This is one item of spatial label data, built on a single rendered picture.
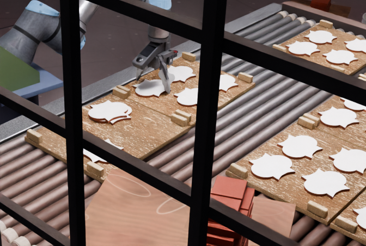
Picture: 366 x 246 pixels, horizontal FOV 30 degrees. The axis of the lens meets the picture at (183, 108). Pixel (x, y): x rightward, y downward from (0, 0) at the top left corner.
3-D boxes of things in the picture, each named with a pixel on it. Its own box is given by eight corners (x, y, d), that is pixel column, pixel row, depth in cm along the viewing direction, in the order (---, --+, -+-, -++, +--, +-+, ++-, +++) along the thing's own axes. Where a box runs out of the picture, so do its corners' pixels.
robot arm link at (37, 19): (9, 21, 261) (29, -8, 262) (35, 40, 270) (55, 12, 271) (21, 28, 252) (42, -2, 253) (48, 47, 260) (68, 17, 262)
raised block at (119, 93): (111, 94, 243) (111, 88, 242) (115, 93, 244) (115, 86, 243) (124, 100, 240) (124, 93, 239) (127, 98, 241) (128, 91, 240)
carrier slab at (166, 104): (113, 95, 246) (113, 91, 245) (181, 59, 275) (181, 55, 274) (190, 129, 228) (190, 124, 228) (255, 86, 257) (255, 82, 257)
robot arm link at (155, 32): (160, 29, 233) (142, 23, 237) (159, 42, 235) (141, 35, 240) (174, 24, 239) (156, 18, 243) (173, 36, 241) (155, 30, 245)
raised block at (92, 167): (86, 170, 202) (85, 163, 201) (90, 167, 203) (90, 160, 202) (100, 178, 199) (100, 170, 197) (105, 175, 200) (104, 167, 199)
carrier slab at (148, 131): (24, 140, 217) (23, 136, 217) (113, 96, 246) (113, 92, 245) (103, 184, 199) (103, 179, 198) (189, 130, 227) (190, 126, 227)
